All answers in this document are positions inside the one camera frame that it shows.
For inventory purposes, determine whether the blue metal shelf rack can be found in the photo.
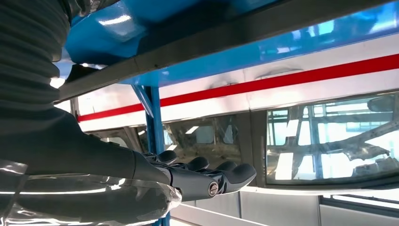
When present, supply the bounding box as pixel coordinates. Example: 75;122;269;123
64;0;399;226

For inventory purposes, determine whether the white car red stripe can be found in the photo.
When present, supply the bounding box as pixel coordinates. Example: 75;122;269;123
54;32;399;226

